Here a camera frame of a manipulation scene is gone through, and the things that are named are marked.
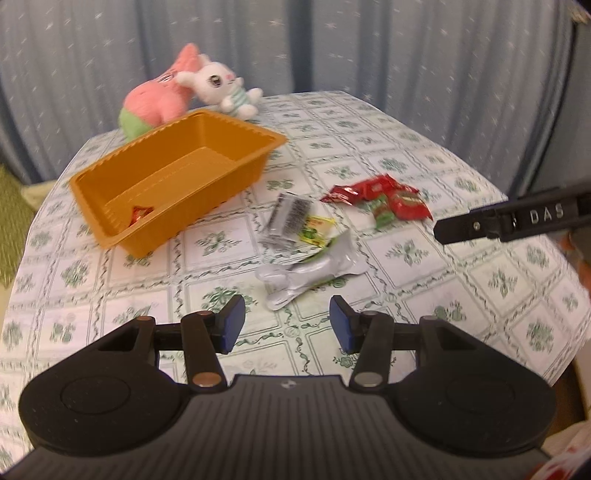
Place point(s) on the pink starfish plush toy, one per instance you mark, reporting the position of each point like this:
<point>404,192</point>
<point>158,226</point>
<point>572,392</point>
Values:
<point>154,99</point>

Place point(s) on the orange plastic tray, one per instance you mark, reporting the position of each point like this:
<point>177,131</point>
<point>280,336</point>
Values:
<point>184,161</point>

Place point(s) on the white red printed clothing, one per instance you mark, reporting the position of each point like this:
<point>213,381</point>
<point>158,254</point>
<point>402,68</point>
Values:
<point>570,457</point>

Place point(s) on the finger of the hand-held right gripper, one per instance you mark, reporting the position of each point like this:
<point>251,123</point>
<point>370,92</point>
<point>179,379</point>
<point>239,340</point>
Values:
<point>466,226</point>

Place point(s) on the light green sofa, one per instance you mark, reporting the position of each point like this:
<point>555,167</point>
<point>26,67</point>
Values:
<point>39,191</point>

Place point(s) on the white bunny plush toy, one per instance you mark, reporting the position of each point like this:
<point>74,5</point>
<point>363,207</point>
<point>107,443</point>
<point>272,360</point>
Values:
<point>221,85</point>

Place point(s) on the green floral tablecloth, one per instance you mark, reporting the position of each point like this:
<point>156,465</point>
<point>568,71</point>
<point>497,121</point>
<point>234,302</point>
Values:
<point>438,286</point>

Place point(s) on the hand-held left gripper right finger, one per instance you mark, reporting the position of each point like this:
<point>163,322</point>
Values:
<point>341,325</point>

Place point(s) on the blue star curtain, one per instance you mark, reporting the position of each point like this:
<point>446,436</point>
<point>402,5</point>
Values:
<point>369,46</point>

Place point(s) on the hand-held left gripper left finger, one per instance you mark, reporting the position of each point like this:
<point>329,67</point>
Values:
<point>232,325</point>

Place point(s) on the striped silver snack packet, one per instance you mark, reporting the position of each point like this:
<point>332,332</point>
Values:
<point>286,219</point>

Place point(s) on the green zigzag cushion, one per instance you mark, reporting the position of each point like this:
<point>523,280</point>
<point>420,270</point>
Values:
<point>11,230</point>

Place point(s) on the yellow candy packet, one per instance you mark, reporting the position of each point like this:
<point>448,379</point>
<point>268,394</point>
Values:
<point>316,228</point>

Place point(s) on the long silver snack packet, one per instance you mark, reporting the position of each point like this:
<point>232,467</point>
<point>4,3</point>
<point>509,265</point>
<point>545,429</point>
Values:
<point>304,272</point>

